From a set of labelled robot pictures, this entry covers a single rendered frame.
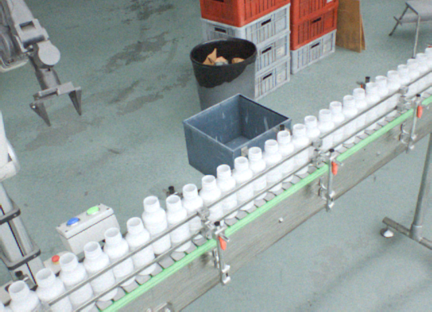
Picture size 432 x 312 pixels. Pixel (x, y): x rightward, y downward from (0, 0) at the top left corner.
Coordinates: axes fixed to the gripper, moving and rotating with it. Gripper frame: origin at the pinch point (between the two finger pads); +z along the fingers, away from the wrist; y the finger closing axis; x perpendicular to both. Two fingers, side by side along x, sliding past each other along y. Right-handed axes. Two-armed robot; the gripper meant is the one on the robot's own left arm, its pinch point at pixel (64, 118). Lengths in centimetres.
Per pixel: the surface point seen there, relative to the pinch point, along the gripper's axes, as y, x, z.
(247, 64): 160, 105, 7
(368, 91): 89, -36, 26
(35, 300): -32, -29, 35
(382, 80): 95, -37, 25
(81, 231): -13.1, -16.5, 29.0
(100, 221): -7.4, -16.8, 28.8
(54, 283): -27, -30, 34
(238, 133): 85, 36, 33
